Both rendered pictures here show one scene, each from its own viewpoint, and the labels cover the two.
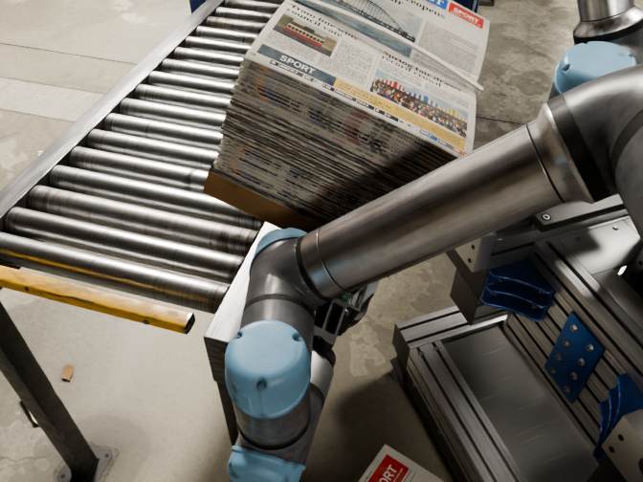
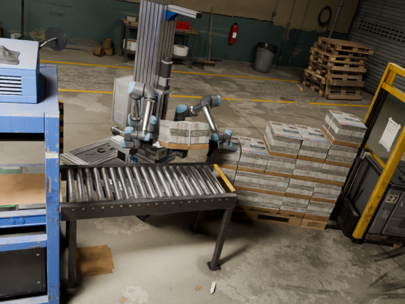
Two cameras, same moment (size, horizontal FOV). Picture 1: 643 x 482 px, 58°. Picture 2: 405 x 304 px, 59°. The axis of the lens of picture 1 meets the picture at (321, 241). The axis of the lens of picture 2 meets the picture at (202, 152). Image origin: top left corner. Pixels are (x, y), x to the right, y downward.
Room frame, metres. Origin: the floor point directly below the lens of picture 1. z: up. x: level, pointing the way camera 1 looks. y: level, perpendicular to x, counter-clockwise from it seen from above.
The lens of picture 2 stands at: (2.57, 2.26, 2.40)
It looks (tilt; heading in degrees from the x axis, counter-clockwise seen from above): 27 degrees down; 228
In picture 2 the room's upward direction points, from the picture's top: 12 degrees clockwise
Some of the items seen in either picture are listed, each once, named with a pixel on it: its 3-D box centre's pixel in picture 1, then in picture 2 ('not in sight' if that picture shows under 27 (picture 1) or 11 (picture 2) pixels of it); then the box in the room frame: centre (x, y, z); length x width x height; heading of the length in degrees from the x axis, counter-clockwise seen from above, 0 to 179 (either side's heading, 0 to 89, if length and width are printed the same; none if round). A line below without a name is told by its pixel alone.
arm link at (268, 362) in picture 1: (272, 368); (226, 136); (0.31, 0.05, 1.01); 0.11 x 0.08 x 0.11; 177
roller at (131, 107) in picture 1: (215, 124); (164, 182); (1.08, 0.23, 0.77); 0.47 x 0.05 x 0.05; 73
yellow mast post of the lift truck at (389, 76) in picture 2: not in sight; (361, 139); (-1.39, 0.53, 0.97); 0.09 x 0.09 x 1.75; 54
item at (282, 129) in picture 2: not in sight; (285, 129); (-0.36, 0.21, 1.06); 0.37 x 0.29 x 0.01; 54
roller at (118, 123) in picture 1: (203, 141); (171, 182); (1.02, 0.25, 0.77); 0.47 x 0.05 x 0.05; 73
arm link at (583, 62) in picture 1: (588, 92); (149, 122); (0.86, -0.45, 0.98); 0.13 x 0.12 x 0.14; 142
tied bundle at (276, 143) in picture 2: not in sight; (281, 139); (-0.37, 0.19, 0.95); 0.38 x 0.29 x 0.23; 54
